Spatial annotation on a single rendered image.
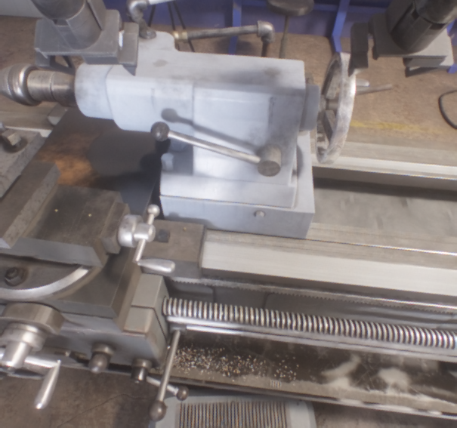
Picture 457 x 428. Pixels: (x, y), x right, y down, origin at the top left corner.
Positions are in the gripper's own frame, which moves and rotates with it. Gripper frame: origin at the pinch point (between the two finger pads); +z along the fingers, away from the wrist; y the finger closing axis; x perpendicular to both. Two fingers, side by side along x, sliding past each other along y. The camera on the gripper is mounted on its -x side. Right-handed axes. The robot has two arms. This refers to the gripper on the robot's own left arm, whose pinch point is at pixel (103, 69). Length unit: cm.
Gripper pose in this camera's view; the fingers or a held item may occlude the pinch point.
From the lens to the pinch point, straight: 60.2
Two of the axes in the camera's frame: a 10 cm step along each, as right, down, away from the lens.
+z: -0.3, 1.8, 9.8
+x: 0.1, 9.8, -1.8
